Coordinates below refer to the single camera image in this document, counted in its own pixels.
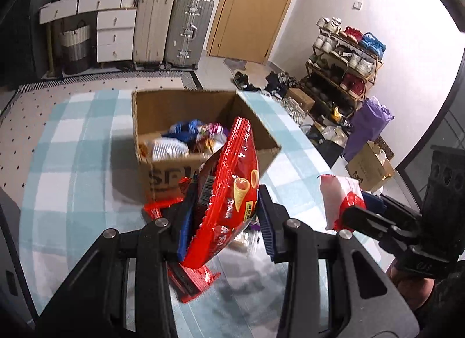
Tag person's right forearm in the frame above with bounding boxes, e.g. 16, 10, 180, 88
386, 262, 465, 338

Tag brown cardboard box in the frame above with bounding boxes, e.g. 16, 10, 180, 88
131, 89, 282, 203

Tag beige suitcase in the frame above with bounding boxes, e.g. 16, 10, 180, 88
133, 0, 176, 70

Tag wooden door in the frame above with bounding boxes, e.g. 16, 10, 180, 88
206, 0, 307, 64

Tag white red snack pouch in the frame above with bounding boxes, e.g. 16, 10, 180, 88
319, 174, 367, 231

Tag beige dotted rug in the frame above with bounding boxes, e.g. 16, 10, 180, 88
0, 70, 205, 128

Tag red cone snack bag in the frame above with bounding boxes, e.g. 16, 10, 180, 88
182, 116, 260, 269

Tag purple bag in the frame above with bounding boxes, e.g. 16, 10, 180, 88
342, 96, 395, 162

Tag heap of mixed sneakers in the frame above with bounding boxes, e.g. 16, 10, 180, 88
264, 71, 313, 124

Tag pile of snack packets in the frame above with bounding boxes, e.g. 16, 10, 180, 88
140, 119, 262, 304

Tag white topped side cabinet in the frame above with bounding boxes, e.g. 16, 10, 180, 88
0, 187, 39, 324

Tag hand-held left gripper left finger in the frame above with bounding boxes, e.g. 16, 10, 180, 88
36, 178, 198, 338

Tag brown patterned bag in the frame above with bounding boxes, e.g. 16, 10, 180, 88
374, 135, 396, 160

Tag grey door mat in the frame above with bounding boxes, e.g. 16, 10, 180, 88
223, 58, 249, 79

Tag wooden shoe rack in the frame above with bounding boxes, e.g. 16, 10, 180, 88
304, 31, 384, 121

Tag woven laundry basket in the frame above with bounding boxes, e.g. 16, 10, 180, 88
59, 20, 91, 74

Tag white plastic bag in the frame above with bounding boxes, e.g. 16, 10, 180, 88
321, 125, 349, 148

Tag white drawer desk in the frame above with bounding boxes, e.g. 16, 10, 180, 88
39, 0, 138, 64

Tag shoe rack with shoes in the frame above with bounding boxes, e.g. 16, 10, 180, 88
313, 16, 386, 121

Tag cat print cardboard box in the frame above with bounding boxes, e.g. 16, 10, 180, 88
345, 141, 396, 193

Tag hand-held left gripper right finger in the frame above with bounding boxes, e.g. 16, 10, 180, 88
256, 185, 422, 338

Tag small cardboard box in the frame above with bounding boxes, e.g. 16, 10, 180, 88
285, 87, 316, 113

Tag black paper bag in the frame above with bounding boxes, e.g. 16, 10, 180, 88
309, 131, 342, 168

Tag silver suitcase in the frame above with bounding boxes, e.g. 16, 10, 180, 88
164, 0, 215, 70

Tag black sandals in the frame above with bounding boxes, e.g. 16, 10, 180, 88
233, 72, 262, 92

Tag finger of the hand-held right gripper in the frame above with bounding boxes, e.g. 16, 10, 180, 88
339, 206, 416, 248
361, 193, 422, 222

